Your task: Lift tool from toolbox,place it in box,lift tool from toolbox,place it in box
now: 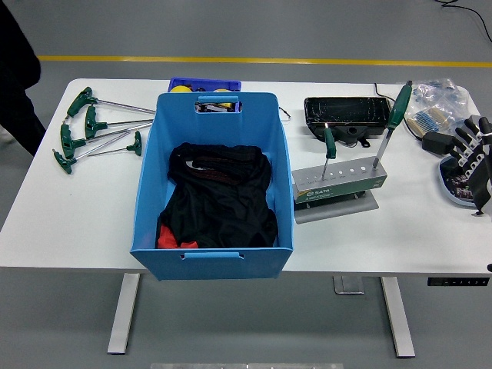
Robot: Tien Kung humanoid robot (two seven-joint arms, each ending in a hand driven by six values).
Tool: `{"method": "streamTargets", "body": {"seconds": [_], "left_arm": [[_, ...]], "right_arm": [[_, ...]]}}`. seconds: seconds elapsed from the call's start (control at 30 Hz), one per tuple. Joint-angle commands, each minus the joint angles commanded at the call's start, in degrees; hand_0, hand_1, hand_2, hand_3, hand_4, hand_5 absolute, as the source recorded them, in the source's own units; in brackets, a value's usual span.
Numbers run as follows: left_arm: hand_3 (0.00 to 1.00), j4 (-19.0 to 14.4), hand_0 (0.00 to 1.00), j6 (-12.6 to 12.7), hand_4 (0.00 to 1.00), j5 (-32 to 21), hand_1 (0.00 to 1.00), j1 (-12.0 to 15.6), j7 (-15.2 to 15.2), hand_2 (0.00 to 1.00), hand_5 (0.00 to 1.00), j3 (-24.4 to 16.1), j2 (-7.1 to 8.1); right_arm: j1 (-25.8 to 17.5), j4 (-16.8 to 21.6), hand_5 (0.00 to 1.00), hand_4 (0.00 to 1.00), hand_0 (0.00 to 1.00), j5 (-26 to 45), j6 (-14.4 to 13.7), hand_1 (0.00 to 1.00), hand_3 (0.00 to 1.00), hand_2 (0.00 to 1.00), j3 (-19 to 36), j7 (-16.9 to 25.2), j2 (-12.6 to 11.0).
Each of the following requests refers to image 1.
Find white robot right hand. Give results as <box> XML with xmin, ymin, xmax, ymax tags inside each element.
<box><xmin>447</xmin><ymin>115</ymin><xmax>492</xmax><ymax>217</ymax></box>

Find large green T-handle hex key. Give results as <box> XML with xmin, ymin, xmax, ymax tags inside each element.
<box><xmin>372</xmin><ymin>79</ymin><xmax>414</xmax><ymax>170</ymax></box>

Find grey hex key holder stand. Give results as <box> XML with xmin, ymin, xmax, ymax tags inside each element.
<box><xmin>291</xmin><ymin>155</ymin><xmax>388</xmax><ymax>226</ymax></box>

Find small green T-handle hex key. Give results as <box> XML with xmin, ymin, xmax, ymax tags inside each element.
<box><xmin>321</xmin><ymin>123</ymin><xmax>339</xmax><ymax>181</ymax></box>

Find light blue plastic storage box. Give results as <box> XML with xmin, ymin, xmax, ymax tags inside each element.
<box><xmin>129</xmin><ymin>91</ymin><xmax>295</xmax><ymax>281</ymax></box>

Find blue-grey bowl of capacitors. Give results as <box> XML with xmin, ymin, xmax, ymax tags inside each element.
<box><xmin>438</xmin><ymin>155</ymin><xmax>477</xmax><ymax>208</ymax></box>

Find black power adapter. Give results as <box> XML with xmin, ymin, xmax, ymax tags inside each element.
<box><xmin>421</xmin><ymin>131</ymin><xmax>457</xmax><ymax>157</ymax></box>

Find tan taped resistor strips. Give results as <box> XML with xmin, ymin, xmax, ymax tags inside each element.
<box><xmin>406</xmin><ymin>106</ymin><xmax>451</xmax><ymax>135</ymax></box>

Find clear bag of blue resistors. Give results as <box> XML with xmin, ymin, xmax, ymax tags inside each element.
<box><xmin>401</xmin><ymin>78</ymin><xmax>472</xmax><ymax>116</ymax></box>

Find black table control panel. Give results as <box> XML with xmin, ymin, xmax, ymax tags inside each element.
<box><xmin>427</xmin><ymin>277</ymin><xmax>490</xmax><ymax>287</ymax></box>

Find black plastic tray housing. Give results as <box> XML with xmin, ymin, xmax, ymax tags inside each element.
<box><xmin>303</xmin><ymin>95</ymin><xmax>394</xmax><ymax>149</ymax></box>

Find white table leg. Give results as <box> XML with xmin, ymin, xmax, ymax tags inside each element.
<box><xmin>106</xmin><ymin>273</ymin><xmax>141</xmax><ymax>355</ymax></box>
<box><xmin>380</xmin><ymin>275</ymin><xmax>416</xmax><ymax>358</ymax></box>

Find metal floor plate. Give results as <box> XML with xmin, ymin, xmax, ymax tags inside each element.
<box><xmin>332</xmin><ymin>275</ymin><xmax>365</xmax><ymax>295</ymax></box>

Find black cloth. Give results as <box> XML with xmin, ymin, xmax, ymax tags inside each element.
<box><xmin>155</xmin><ymin>141</ymin><xmax>280</xmax><ymax>250</ymax></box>

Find dark blue plastic bin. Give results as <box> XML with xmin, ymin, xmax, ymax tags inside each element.
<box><xmin>168</xmin><ymin>77</ymin><xmax>243</xmax><ymax>95</ymax></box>

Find red cloth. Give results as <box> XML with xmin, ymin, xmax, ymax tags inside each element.
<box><xmin>158</xmin><ymin>224</ymin><xmax>199</xmax><ymax>250</ymax></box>

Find black adapter cable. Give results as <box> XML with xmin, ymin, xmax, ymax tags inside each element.
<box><xmin>374</xmin><ymin>82</ymin><xmax>424</xmax><ymax>141</ymax></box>

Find black floor cable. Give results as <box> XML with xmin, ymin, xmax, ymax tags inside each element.
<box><xmin>436</xmin><ymin>0</ymin><xmax>492</xmax><ymax>43</ymax></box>

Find short green T-handle hex key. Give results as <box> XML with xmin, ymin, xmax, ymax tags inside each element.
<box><xmin>87</xmin><ymin>130</ymin><xmax>144</xmax><ymax>158</ymax></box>

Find long green T-handle hex key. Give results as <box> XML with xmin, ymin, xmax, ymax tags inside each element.
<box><xmin>59</xmin><ymin>122</ymin><xmax>155</xmax><ymax>160</ymax></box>
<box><xmin>65</xmin><ymin>86</ymin><xmax>157</xmax><ymax>120</ymax></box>
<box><xmin>84</xmin><ymin>105</ymin><xmax>155</xmax><ymax>141</ymax></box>
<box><xmin>52</xmin><ymin>132</ymin><xmax>132</xmax><ymax>176</ymax></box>

